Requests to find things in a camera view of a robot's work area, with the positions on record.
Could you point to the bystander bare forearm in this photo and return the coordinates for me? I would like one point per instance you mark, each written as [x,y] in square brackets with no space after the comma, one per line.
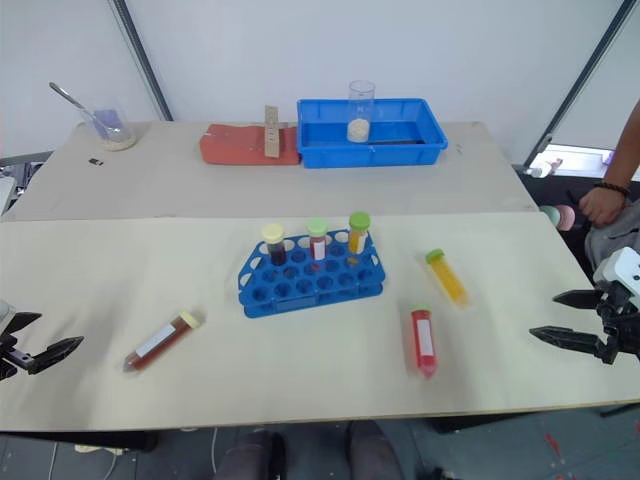
[627,150]

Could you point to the small black clip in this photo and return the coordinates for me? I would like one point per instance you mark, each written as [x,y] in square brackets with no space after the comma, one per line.
[96,162]

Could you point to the dark diagonal frame pole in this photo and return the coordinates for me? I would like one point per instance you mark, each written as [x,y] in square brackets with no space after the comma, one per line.
[142,60]
[580,85]

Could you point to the blue plastic bin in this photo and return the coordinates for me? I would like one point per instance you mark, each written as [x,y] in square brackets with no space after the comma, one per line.
[370,154]

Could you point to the green-capped tube with yellow liquid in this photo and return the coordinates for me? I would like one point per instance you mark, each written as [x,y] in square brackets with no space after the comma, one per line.
[449,280]

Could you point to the red flat mat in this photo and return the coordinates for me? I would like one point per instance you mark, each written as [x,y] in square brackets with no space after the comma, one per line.
[235,147]

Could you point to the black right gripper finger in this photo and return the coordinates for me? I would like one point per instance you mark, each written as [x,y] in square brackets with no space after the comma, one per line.
[570,340]
[582,299]

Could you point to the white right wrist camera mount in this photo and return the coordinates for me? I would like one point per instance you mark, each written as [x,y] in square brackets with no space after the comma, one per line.
[620,270]

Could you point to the pink round object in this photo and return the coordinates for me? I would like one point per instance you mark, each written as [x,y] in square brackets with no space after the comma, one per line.
[569,217]

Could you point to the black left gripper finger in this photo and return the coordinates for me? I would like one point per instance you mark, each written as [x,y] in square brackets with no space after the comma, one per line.
[55,352]
[25,320]

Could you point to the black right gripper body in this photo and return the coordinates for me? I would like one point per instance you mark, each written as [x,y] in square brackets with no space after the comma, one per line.
[622,330]

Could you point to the bystander grey trousers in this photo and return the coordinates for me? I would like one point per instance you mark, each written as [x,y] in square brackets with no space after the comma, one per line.
[617,235]

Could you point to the green-capped tube with orange liquid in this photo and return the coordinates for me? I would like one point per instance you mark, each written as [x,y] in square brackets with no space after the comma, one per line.
[358,237]

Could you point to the beaker with spoon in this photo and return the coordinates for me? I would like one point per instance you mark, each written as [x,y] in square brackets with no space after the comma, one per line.
[67,96]

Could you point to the yellow-capped tube with dark liquid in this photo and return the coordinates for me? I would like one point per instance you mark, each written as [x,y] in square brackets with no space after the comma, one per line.
[276,250]

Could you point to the dark rounded shape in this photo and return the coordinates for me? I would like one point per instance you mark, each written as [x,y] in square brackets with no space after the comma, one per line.
[252,457]
[372,452]

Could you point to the pale green ball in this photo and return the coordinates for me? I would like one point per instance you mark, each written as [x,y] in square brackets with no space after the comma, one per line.
[550,214]

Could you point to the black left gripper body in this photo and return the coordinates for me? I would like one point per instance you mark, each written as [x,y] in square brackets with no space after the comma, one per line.
[10,360]

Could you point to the labelled yellow-capped brown liquid tube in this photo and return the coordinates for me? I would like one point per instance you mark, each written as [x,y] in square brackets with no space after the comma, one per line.
[160,342]

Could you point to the wooden ruler strip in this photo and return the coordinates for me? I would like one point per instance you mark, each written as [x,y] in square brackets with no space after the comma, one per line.
[272,135]

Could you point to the blue tube rack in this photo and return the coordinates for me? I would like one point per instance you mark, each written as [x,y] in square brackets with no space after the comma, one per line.
[300,295]

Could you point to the bystander bare hand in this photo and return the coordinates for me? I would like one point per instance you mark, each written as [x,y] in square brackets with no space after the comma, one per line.
[602,207]

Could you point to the green-capped tube with red liquid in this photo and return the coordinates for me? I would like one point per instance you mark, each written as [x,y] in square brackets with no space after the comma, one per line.
[317,245]

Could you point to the glass beaker with grains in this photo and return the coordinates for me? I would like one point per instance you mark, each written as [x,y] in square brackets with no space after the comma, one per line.
[117,140]

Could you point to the tall clear plastic beaker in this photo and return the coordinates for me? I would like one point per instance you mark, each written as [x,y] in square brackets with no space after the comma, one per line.
[360,130]

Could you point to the labelled green-capped red liquid tube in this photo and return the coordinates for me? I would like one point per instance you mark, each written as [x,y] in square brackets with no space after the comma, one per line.
[424,345]

